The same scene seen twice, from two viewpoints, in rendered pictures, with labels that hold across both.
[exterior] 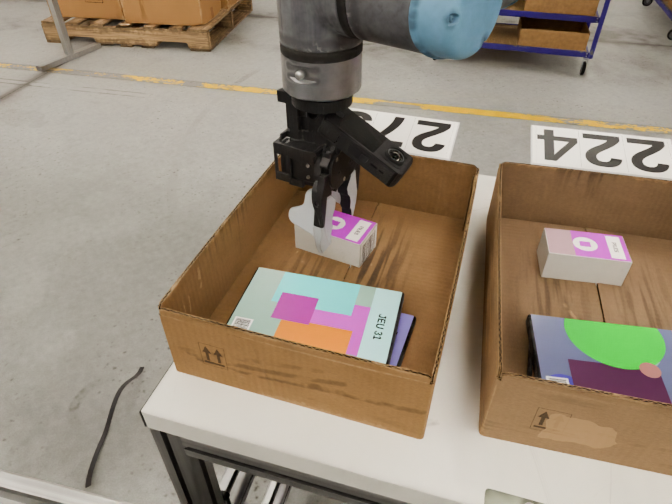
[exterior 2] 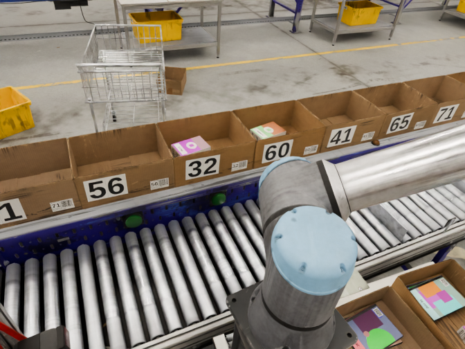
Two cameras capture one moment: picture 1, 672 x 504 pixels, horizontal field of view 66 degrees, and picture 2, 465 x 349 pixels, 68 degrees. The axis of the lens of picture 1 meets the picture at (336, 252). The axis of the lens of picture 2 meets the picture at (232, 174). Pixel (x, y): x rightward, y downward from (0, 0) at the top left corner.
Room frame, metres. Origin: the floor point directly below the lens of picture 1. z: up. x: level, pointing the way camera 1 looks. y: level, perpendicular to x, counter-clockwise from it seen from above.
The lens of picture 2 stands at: (0.45, -1.08, 1.94)
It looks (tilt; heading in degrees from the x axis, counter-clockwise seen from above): 40 degrees down; 140
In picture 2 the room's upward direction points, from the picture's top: 5 degrees clockwise
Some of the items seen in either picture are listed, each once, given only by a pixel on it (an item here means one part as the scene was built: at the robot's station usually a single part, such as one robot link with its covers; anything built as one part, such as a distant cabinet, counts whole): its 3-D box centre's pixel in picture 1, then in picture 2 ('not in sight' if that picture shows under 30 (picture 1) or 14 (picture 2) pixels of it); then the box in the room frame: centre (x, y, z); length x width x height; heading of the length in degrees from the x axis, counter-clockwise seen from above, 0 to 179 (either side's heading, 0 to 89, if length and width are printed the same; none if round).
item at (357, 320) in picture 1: (314, 321); (436, 297); (0.41, 0.03, 0.78); 0.19 x 0.14 x 0.02; 76
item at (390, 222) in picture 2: not in sight; (369, 203); (-0.06, 0.26, 0.76); 0.46 x 0.01 x 0.09; 167
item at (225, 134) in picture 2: not in sight; (204, 146); (-0.67, -0.33, 0.96); 0.39 x 0.29 x 0.17; 77
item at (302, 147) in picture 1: (317, 136); not in sight; (0.58, 0.02, 0.92); 0.09 x 0.08 x 0.12; 62
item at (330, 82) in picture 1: (320, 72); not in sight; (0.58, 0.02, 1.01); 0.10 x 0.09 x 0.05; 152
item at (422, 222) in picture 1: (344, 256); (458, 318); (0.50, -0.01, 0.80); 0.38 x 0.28 x 0.10; 162
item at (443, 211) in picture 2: not in sight; (418, 192); (0.02, 0.61, 0.72); 0.52 x 0.05 x 0.05; 167
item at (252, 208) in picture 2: not in sight; (272, 239); (-0.19, -0.28, 0.72); 0.52 x 0.05 x 0.05; 167
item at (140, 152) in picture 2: not in sight; (122, 163); (-0.76, -0.71, 0.96); 0.39 x 0.29 x 0.17; 77
